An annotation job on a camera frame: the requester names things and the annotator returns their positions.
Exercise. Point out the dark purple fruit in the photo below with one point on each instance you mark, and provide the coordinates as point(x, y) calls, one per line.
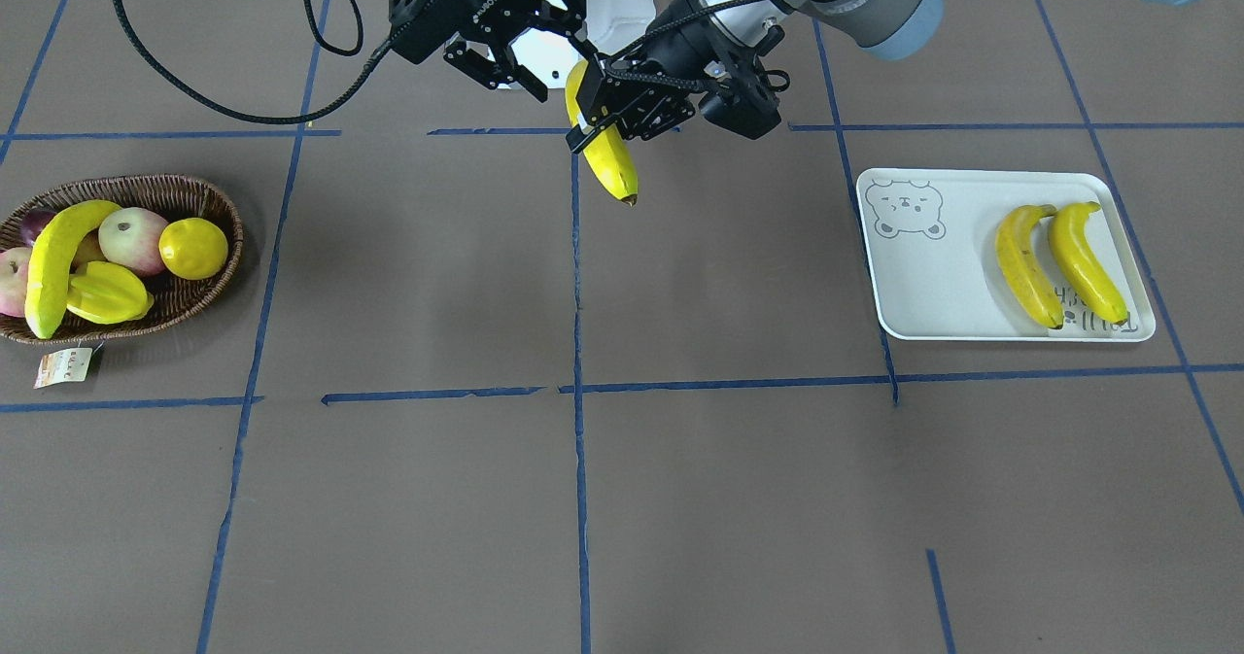
point(33, 223)

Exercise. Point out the pink apple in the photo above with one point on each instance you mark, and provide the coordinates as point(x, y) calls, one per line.
point(14, 280)

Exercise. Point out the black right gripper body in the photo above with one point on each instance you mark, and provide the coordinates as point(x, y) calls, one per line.
point(483, 15)

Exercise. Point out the yellow lemon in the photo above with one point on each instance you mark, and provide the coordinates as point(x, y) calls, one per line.
point(193, 249)

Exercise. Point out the yellow starfruit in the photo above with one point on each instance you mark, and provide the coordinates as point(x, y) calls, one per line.
point(105, 293)

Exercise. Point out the yellow banana moved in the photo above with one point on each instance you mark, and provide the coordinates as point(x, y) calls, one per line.
point(1026, 278)
point(1074, 256)

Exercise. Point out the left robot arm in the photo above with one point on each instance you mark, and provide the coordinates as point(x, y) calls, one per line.
point(887, 29)

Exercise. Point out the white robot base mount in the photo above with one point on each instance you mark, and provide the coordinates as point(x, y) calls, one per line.
point(610, 25)

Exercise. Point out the brown wicker basket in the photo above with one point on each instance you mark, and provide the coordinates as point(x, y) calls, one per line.
point(174, 196)

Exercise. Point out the basket paper tag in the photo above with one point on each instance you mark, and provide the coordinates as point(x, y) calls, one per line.
point(71, 365)

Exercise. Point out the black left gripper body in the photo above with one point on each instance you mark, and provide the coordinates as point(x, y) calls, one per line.
point(677, 49)

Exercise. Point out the yellow banana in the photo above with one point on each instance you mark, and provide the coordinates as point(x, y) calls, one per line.
point(607, 155)
point(51, 259)

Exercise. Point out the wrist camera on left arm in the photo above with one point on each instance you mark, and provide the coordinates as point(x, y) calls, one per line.
point(743, 95)

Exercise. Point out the white bear plate tray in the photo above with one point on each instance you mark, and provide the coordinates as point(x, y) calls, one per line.
point(930, 244)

